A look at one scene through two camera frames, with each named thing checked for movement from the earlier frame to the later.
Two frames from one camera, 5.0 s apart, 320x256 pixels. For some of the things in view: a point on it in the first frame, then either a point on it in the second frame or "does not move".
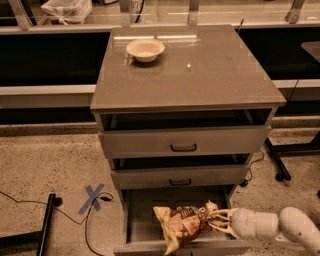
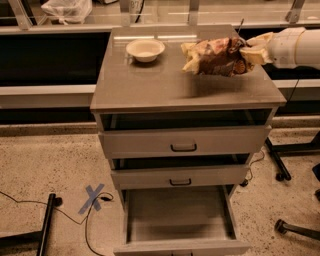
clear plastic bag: [68, 11] does not move
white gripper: [243, 222] -> [282, 47]
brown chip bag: [185, 223] -> [216, 56]
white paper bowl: [145, 50] does not move
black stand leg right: [275, 150] does not move
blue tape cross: [93, 198] does not move
